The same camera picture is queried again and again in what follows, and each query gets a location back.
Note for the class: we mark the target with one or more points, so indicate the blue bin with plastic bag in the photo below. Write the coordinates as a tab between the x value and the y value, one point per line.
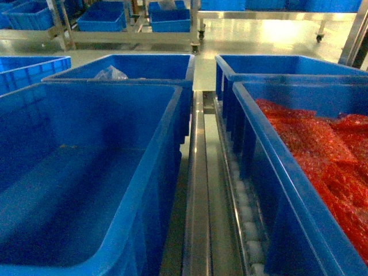
146	69

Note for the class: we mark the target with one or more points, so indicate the steel shelf rack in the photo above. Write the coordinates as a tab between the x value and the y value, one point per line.
215	225

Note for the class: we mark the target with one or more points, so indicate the empty blue bin near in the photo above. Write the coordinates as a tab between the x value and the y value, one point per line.
88	176

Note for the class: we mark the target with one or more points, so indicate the blue bin far right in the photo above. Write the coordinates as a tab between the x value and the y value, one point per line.
281	68

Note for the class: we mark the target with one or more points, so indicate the blue bin with red bags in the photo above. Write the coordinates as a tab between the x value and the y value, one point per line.
303	238

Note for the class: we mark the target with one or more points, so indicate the blue bin far left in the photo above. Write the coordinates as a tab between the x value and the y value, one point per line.
18	72

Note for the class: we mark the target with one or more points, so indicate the red bubble wrap bags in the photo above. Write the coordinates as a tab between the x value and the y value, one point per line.
333	155

